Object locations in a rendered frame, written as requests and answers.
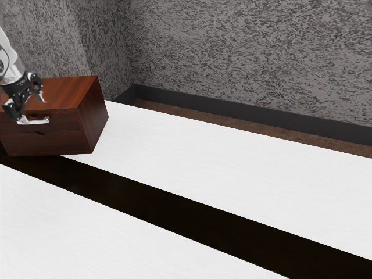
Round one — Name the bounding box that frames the brown wooden drawer cabinet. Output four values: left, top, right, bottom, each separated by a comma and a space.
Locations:
0, 75, 109, 158

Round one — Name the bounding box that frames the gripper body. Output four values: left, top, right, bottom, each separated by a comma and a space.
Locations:
2, 71, 34, 102

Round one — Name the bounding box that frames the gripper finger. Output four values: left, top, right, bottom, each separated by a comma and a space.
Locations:
28, 73, 48, 103
1, 94, 29, 126

